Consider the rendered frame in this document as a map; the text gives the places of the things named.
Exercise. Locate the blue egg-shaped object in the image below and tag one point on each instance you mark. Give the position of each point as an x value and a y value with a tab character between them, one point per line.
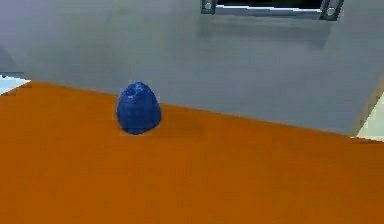
138	110

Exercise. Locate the dark framed wall picture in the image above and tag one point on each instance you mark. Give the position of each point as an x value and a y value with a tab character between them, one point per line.
270	9

